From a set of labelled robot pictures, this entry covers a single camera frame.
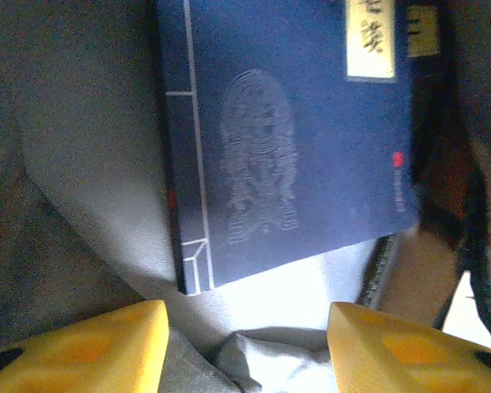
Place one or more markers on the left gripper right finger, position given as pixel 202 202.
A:
pixel 401 352

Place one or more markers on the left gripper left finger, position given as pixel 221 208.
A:
pixel 94 352

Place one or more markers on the beige fabric backpack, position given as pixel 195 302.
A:
pixel 65 163

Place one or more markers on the dark blue thread-bound book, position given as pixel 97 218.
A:
pixel 290 143
pixel 423 32

